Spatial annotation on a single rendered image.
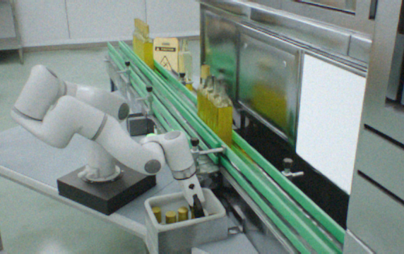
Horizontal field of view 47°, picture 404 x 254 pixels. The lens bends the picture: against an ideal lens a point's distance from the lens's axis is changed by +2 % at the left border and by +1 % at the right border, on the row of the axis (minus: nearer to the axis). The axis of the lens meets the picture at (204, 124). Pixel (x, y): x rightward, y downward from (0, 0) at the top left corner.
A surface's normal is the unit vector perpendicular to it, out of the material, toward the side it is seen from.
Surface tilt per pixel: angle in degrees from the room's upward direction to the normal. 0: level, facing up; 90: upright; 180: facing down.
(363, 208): 90
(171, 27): 90
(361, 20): 90
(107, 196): 1
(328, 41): 90
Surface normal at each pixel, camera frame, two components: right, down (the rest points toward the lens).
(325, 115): -0.94, 0.14
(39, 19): 0.36, 0.36
